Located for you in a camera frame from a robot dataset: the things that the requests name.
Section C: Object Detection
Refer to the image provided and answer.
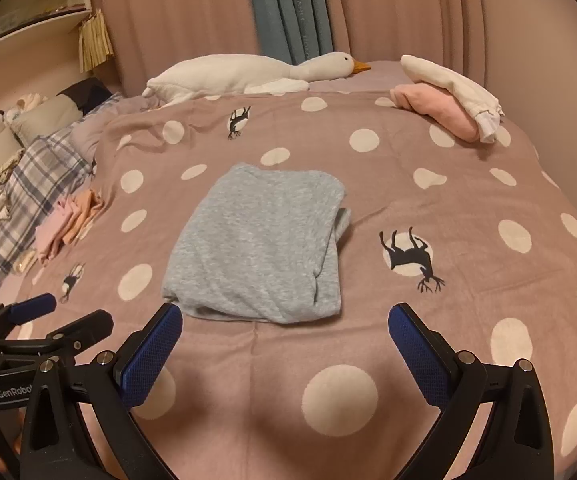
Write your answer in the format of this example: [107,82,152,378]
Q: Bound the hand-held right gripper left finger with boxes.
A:
[18,302,184,480]

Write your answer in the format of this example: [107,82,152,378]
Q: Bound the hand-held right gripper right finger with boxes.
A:
[388,302,554,480]

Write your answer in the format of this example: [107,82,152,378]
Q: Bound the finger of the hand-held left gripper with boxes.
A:
[0,309,115,366]
[0,292,58,343]

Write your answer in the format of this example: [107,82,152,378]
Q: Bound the grey printed sweatshirt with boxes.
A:
[162,162,353,325]

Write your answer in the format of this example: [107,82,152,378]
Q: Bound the light pink folded clothes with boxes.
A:
[34,195,86,266]

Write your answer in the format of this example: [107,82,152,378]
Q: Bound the beige pouch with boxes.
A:
[13,250,39,276]

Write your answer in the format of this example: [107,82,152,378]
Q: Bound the orange folded garment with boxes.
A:
[63,189,105,246]

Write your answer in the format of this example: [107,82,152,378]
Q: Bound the pink polka dot blanket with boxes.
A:
[0,60,577,480]

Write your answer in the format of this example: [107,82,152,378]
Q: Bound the lilac quilt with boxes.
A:
[71,92,169,171]

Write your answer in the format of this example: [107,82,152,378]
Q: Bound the black cloth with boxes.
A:
[58,77,119,116]

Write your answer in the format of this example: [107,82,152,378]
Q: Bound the pink folded garment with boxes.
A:
[389,82,481,143]

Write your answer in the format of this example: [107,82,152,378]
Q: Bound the straw tassel hanging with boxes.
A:
[78,8,115,73]

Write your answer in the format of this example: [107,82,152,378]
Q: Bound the white folded garment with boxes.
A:
[401,55,504,145]

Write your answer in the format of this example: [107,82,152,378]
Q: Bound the white goose plush toy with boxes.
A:
[142,51,371,106]

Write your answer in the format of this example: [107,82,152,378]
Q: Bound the pink curtain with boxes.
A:
[91,0,534,96]

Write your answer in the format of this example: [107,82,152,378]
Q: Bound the teal curtain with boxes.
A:
[243,0,334,66]

